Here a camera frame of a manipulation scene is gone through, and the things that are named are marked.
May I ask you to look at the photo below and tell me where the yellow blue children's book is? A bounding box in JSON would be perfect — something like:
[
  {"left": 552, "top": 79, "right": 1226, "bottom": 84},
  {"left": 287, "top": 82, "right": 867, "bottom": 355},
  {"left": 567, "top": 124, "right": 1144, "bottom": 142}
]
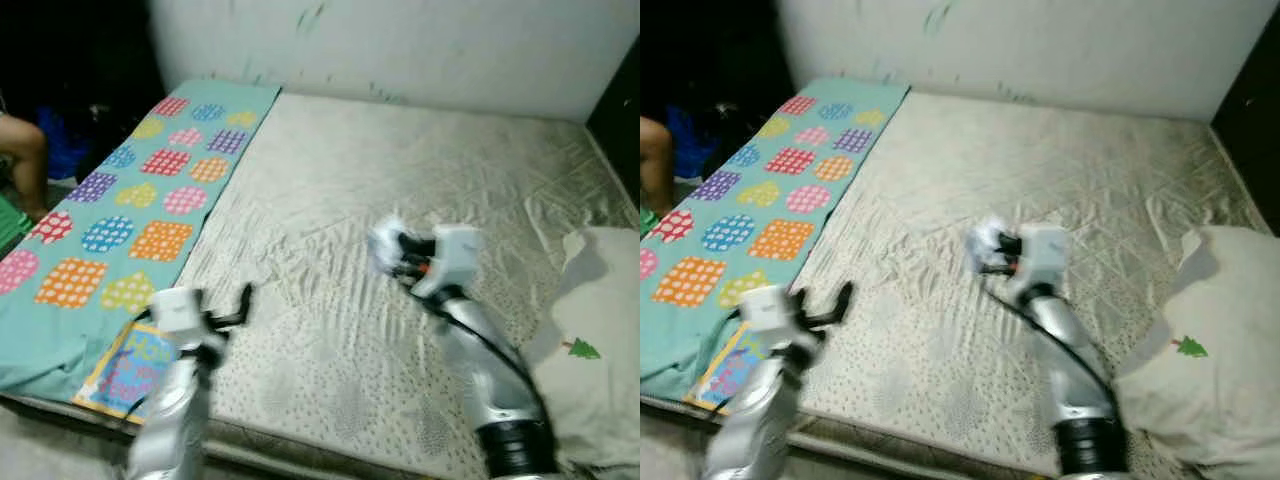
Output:
[
  {"left": 72, "top": 318, "right": 196, "bottom": 421},
  {"left": 697, "top": 322, "right": 791, "bottom": 413}
]

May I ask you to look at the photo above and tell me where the white pillow with green tree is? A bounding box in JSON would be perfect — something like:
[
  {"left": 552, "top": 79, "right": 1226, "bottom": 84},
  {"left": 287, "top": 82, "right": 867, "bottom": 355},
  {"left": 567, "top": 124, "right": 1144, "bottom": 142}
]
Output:
[
  {"left": 1112, "top": 225, "right": 1280, "bottom": 471},
  {"left": 520, "top": 228, "right": 641, "bottom": 471}
]

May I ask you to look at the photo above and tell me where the white quilted mattress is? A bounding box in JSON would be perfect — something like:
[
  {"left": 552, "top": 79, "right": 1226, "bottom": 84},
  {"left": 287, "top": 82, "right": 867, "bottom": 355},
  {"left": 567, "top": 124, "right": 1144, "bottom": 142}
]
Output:
[
  {"left": 0, "top": 90, "right": 641, "bottom": 480},
  {"left": 640, "top": 90, "right": 1271, "bottom": 480}
]

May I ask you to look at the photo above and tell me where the teal blanket with coloured shapes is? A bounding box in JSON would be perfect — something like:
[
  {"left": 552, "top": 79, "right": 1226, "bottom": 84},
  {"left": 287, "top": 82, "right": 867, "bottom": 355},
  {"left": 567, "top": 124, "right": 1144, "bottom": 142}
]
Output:
[
  {"left": 0, "top": 80, "right": 283, "bottom": 401},
  {"left": 640, "top": 78, "right": 911, "bottom": 401}
]

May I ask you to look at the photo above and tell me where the black bag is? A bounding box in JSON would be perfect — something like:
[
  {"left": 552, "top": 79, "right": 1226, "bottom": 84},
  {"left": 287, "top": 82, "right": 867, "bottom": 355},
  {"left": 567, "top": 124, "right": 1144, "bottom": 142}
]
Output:
[
  {"left": 85, "top": 100, "right": 139, "bottom": 183},
  {"left": 700, "top": 100, "right": 766, "bottom": 181}
]

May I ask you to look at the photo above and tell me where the blue bag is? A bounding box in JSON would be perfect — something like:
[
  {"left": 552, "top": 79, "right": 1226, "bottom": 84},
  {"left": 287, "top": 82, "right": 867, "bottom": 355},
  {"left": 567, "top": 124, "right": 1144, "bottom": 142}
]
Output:
[
  {"left": 38, "top": 105, "right": 93, "bottom": 181},
  {"left": 668, "top": 105, "right": 719, "bottom": 181}
]

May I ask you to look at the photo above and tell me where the person's bare leg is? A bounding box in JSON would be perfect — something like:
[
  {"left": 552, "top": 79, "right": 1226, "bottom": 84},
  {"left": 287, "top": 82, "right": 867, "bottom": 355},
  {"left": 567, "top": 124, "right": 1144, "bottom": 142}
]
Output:
[
  {"left": 0, "top": 113, "right": 49, "bottom": 223},
  {"left": 640, "top": 117, "right": 676, "bottom": 219}
]

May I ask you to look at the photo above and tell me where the black tufted headboard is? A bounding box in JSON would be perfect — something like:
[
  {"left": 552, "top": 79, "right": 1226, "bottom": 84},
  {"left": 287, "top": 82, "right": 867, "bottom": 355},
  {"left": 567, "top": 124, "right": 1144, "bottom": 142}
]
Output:
[
  {"left": 585, "top": 40, "right": 641, "bottom": 206},
  {"left": 1210, "top": 45, "right": 1280, "bottom": 236}
]

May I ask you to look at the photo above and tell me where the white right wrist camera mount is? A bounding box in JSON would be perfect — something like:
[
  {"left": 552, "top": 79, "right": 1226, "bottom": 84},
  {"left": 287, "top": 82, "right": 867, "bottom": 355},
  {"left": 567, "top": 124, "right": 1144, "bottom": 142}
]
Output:
[
  {"left": 1015, "top": 222, "right": 1071, "bottom": 296},
  {"left": 415, "top": 225, "right": 483, "bottom": 298}
]

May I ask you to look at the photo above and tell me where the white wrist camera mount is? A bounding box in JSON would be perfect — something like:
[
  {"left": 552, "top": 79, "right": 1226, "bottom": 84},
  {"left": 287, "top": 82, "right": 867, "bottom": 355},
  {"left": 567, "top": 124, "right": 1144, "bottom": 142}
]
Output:
[
  {"left": 740, "top": 285, "right": 801, "bottom": 336},
  {"left": 1015, "top": 222, "right": 1071, "bottom": 296},
  {"left": 415, "top": 225, "right": 483, "bottom": 298},
  {"left": 148, "top": 287, "right": 209, "bottom": 336}
]

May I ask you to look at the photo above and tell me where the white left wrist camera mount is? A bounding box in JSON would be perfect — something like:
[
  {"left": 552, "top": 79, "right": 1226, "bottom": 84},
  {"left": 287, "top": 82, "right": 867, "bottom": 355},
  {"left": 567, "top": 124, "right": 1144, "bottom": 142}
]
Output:
[
  {"left": 740, "top": 285, "right": 801, "bottom": 336},
  {"left": 148, "top": 287, "right": 209, "bottom": 336}
]

